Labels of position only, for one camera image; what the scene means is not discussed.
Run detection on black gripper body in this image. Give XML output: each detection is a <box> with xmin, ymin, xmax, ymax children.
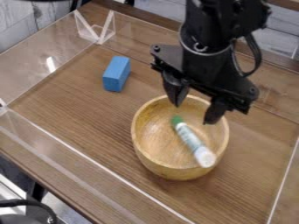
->
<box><xmin>150</xmin><ymin>44</ymin><xmax>258</xmax><ymax>114</ymax></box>

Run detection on black equipment with cable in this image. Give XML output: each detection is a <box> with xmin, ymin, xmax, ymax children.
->
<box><xmin>0</xmin><ymin>199</ymin><xmax>68</xmax><ymax>224</ymax></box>

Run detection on light wooden bowl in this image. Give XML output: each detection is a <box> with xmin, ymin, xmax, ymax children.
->
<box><xmin>130</xmin><ymin>95</ymin><xmax>229</xmax><ymax>180</ymax></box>

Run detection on green expo marker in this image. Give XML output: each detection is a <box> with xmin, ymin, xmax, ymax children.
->
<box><xmin>170</xmin><ymin>115</ymin><xmax>216</xmax><ymax>168</ymax></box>

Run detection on clear acrylic tray wall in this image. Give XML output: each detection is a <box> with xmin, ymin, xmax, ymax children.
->
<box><xmin>0</xmin><ymin>15</ymin><xmax>299</xmax><ymax>224</ymax></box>

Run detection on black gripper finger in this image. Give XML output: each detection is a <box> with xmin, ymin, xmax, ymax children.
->
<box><xmin>161</xmin><ymin>71</ymin><xmax>189</xmax><ymax>108</ymax></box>
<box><xmin>202</xmin><ymin>98</ymin><xmax>229</xmax><ymax>125</ymax></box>

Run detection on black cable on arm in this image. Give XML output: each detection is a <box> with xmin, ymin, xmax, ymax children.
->
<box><xmin>230</xmin><ymin>33</ymin><xmax>262</xmax><ymax>79</ymax></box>

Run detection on blue rectangular block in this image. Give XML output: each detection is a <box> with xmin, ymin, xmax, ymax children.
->
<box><xmin>102</xmin><ymin>56</ymin><xmax>130</xmax><ymax>92</ymax></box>

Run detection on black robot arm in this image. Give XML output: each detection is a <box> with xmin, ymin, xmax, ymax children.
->
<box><xmin>150</xmin><ymin>0</ymin><xmax>270</xmax><ymax>124</ymax></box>

